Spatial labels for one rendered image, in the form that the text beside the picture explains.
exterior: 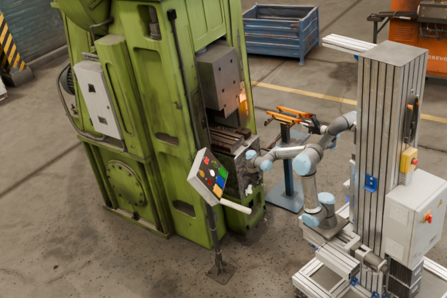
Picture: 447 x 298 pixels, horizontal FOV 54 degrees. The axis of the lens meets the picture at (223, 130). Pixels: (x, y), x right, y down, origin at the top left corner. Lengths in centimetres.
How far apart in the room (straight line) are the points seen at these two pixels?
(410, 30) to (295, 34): 170
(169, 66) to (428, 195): 183
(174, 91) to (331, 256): 155
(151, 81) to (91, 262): 188
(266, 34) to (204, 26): 401
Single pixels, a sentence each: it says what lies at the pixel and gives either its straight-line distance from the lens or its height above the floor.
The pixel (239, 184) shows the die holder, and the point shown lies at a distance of 377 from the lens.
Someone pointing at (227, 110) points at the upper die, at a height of 132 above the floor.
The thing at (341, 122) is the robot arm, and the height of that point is 119.
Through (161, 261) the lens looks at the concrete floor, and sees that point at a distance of 418.
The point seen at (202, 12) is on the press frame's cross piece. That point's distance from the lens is 328.
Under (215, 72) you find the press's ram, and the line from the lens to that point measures 323.
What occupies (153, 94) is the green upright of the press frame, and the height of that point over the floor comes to 152.
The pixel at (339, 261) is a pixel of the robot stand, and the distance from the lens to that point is 302.
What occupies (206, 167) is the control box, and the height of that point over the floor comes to 114.
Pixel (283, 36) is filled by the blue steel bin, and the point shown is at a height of 43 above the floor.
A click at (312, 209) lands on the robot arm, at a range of 285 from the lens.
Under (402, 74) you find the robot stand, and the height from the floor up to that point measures 198.
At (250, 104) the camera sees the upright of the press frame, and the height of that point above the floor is 107.
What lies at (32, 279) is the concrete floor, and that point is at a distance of 457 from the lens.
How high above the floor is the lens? 303
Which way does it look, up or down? 32 degrees down
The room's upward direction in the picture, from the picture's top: 9 degrees counter-clockwise
